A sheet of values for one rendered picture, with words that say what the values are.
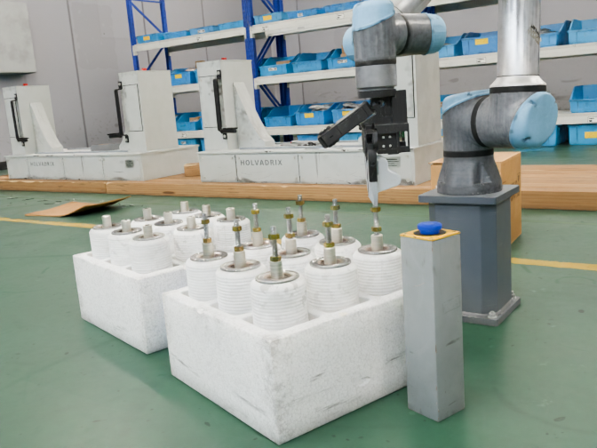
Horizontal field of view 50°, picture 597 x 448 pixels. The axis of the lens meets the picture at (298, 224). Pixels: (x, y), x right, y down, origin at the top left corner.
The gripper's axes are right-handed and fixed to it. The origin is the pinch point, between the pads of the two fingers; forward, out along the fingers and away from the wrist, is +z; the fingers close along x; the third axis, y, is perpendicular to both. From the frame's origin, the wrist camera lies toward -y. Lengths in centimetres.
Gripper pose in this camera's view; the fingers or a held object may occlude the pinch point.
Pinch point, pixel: (371, 198)
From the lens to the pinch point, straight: 121.7
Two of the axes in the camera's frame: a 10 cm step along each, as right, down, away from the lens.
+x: 0.2, -2.0, 9.8
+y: 10.0, -0.7, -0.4
